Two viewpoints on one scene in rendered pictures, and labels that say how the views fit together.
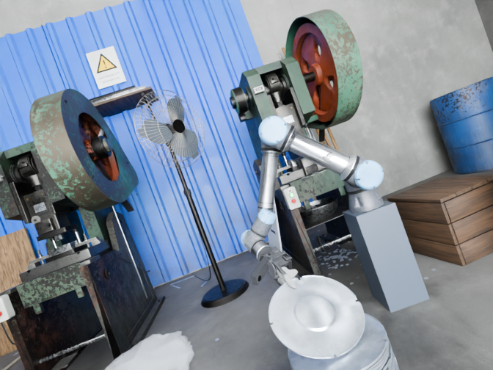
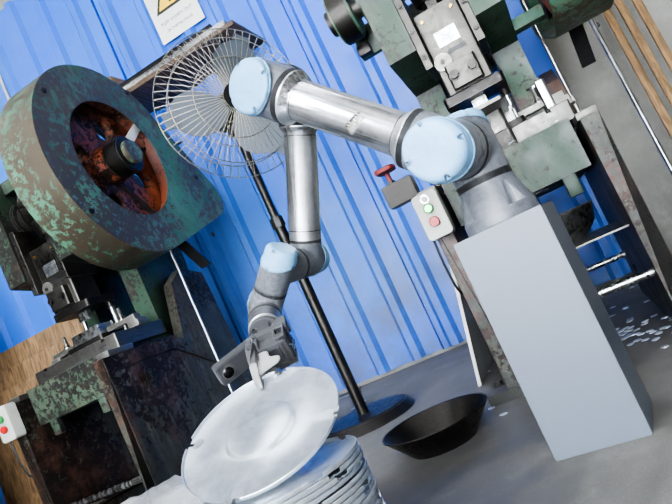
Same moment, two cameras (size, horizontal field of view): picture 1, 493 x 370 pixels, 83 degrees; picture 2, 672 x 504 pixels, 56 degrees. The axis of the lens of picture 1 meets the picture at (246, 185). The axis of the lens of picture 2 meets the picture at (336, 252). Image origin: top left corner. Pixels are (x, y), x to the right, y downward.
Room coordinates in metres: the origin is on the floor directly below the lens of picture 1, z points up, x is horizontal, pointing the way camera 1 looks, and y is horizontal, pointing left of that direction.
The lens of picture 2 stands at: (0.00, -0.73, 0.43)
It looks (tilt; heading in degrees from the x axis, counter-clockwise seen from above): 5 degrees up; 25
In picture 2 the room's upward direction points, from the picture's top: 25 degrees counter-clockwise
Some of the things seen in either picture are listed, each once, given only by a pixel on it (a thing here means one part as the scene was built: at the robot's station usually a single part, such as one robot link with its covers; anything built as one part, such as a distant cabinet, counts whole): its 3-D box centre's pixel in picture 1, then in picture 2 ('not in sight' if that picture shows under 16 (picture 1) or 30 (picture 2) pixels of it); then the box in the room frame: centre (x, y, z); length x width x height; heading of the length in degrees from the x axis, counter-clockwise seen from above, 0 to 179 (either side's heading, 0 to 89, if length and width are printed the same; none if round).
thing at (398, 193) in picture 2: (274, 193); (409, 207); (1.84, -0.15, 0.62); 0.10 x 0.06 x 0.20; 97
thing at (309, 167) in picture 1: (309, 164); (492, 130); (1.93, -0.46, 0.72); 0.25 x 0.14 x 0.14; 7
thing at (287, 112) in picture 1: (287, 124); (452, 46); (2.06, -0.44, 1.04); 0.17 x 0.15 x 0.30; 7
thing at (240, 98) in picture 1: (243, 102); (355, 18); (2.09, -0.19, 1.31); 0.22 x 0.12 x 0.22; 7
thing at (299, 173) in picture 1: (303, 171); (503, 149); (2.10, -0.44, 0.68); 0.45 x 0.30 x 0.06; 97
